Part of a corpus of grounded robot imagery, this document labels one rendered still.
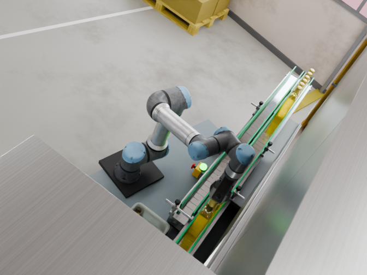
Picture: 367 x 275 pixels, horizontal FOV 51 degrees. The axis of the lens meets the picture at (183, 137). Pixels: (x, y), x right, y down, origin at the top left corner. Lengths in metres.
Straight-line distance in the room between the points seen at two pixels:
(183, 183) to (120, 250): 1.84
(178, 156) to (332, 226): 1.86
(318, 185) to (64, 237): 0.42
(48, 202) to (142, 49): 3.96
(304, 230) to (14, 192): 0.41
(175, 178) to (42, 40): 2.45
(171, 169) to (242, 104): 2.03
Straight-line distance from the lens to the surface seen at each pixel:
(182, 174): 2.37
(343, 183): 0.74
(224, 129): 1.60
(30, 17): 4.61
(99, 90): 3.82
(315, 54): 4.99
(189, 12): 4.88
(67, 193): 0.54
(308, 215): 0.65
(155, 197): 2.23
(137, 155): 2.06
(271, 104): 2.94
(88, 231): 0.52
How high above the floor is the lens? 2.59
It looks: 46 degrees down
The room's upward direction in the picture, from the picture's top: 24 degrees clockwise
